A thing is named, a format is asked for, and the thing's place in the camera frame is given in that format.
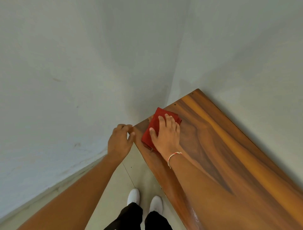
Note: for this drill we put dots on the person's left hand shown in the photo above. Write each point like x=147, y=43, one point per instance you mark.
x=118, y=142

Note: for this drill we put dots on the person's right hand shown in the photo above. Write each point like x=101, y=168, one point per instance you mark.
x=167, y=139

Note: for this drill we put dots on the person's right middle finger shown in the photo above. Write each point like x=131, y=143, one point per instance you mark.
x=170, y=122

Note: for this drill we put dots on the person's left thumb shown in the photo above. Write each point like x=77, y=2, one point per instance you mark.
x=131, y=136

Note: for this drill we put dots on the person's right thumb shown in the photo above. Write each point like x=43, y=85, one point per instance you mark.
x=153, y=134

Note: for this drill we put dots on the red cloth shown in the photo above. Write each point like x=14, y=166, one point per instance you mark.
x=152, y=129

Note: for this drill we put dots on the person's left forearm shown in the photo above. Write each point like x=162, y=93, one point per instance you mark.
x=78, y=192

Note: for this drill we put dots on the person's right forearm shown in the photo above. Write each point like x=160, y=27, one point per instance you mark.
x=213, y=199

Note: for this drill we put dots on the white left shoe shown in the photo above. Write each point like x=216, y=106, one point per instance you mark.
x=133, y=196

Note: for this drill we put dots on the white shoe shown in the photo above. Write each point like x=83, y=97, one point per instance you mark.
x=156, y=203
x=133, y=196

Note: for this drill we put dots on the white right shoe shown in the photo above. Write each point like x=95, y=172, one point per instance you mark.
x=156, y=203

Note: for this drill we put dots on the black trousers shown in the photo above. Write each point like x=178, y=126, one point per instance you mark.
x=132, y=219

